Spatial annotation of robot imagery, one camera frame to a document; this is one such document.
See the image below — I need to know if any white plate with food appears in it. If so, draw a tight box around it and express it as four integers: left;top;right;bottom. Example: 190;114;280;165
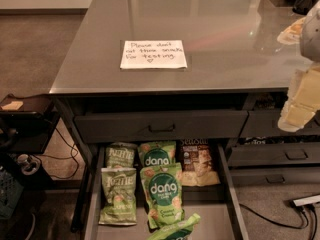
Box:
277;17;305;45

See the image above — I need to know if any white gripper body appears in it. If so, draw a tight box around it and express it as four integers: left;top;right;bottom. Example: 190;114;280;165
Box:
287;63;320;110

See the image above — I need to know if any black side cart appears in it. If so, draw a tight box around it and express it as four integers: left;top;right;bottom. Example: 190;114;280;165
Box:
0;94;60;154

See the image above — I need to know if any green kettle chip bag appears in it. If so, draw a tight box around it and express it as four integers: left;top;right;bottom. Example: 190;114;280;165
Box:
99;168;137;226
105;142;137;168

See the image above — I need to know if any top left drawer front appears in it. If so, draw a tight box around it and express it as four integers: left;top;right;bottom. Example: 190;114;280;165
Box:
74;110;248;143

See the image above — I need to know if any green dang chip bag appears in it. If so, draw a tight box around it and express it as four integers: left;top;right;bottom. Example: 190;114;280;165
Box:
140;163;184;229
138;141;176;167

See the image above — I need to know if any black cable left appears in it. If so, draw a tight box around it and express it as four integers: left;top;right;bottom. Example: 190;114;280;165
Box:
33;118;81;181

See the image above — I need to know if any dark metal drawer cabinet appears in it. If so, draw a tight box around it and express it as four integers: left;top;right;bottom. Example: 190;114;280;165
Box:
51;0;320;240

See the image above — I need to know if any bottom right drawer front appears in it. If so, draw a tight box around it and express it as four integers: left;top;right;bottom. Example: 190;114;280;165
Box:
230;167;320;186

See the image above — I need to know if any green snack bag at bottom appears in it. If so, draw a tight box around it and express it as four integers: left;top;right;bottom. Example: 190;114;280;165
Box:
147;213;201;240

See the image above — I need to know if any silver power strip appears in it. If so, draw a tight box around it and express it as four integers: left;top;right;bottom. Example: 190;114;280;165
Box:
293;194;320;207

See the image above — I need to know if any black power cable right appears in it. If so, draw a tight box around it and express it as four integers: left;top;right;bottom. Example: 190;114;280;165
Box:
239;202;318;240

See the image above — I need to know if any round metal caster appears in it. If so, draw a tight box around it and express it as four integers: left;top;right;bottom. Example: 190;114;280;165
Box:
17;154;41;176

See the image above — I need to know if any rear green Dang chip bag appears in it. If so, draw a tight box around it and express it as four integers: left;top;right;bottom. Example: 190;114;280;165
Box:
138;141;176;167

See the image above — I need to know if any white handwritten paper note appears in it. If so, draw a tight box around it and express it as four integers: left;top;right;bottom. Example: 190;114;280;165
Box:
120;40;187;70

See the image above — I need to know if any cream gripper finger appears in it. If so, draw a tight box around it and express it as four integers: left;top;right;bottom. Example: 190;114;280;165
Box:
278;103;315;132
289;67;320;113

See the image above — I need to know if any brown seaweed snack bag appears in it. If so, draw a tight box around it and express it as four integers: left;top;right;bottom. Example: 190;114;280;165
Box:
178;139;220;187

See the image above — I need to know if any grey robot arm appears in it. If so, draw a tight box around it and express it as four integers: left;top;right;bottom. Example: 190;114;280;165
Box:
277;1;320;132

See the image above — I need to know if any open middle drawer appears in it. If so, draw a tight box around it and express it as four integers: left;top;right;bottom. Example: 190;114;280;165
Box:
84;144;249;240

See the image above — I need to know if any top right drawer front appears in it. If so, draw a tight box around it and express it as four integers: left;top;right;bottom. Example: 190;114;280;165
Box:
240;109;320;138

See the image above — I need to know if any front green Dang chip bag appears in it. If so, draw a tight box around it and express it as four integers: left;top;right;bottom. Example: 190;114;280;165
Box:
140;163;184;229

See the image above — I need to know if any blue plastic crate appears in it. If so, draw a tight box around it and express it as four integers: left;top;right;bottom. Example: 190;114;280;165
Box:
0;166;24;220

